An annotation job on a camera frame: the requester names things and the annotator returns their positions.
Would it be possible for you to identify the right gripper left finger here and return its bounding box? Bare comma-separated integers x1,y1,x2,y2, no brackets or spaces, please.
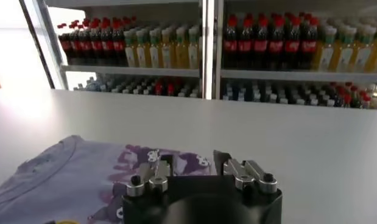
125,153,174,198

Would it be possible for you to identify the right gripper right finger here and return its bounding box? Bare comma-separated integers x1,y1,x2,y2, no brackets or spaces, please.
213,149,279,195

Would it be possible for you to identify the purple printed T-shirt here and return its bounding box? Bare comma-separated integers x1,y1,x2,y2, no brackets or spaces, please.
0,135,219,224

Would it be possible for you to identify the grey metal shelving unit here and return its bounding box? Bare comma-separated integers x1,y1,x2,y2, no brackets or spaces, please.
214,0,377,110
19,0,204,100

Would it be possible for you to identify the cola bottle red cap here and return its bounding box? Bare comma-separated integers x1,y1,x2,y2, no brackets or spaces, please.
58,24,72,61
284,15,301,69
223,15,239,69
112,18,127,67
268,14,286,69
69,23,81,63
300,16,319,70
90,19,103,65
238,14,253,69
101,18,115,66
79,21,91,65
252,14,269,69

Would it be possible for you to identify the black metal frame post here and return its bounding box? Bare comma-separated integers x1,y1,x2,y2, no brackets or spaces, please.
19,0,55,89

